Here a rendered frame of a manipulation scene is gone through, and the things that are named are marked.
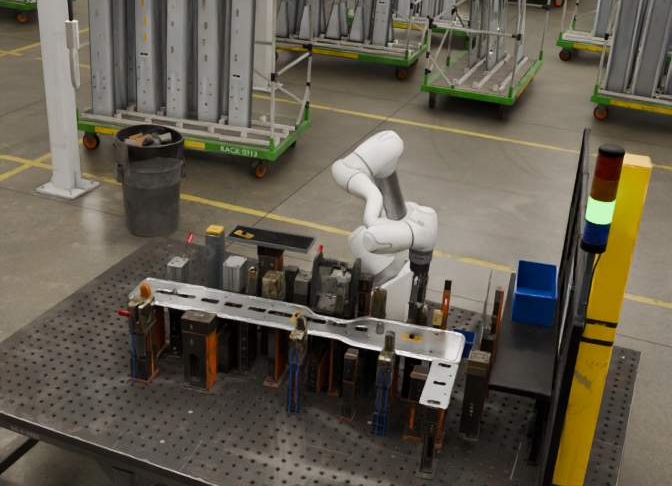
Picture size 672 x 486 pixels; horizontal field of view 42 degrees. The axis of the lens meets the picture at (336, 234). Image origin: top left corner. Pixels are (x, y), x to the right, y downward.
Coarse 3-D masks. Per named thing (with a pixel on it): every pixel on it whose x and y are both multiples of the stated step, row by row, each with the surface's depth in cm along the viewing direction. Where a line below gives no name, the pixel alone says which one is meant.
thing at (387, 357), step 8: (384, 352) 325; (392, 352) 325; (384, 360) 322; (392, 360) 323; (384, 368) 322; (392, 368) 328; (376, 376) 325; (384, 376) 323; (392, 376) 330; (376, 384) 326; (384, 384) 325; (384, 392) 328; (376, 400) 331; (384, 400) 330; (376, 408) 332; (384, 408) 331; (376, 416) 333; (384, 416) 330; (376, 424) 333; (384, 424) 332; (392, 424) 342; (368, 432) 337; (376, 432) 335; (384, 432) 335
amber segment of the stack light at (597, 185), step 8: (592, 184) 234; (600, 184) 231; (608, 184) 230; (616, 184) 231; (592, 192) 234; (600, 192) 232; (608, 192) 231; (616, 192) 233; (600, 200) 233; (608, 200) 232
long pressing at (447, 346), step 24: (168, 288) 369; (192, 288) 370; (216, 312) 353; (240, 312) 354; (264, 312) 355; (288, 312) 356; (312, 312) 356; (336, 336) 342; (360, 336) 342; (384, 336) 343; (432, 336) 345; (456, 336) 346; (432, 360) 331; (456, 360) 331
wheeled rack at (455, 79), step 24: (432, 0) 905; (480, 0) 1070; (432, 24) 916; (456, 72) 996; (480, 72) 1001; (504, 72) 1006; (528, 72) 1014; (432, 96) 952; (456, 96) 934; (480, 96) 924; (504, 96) 919
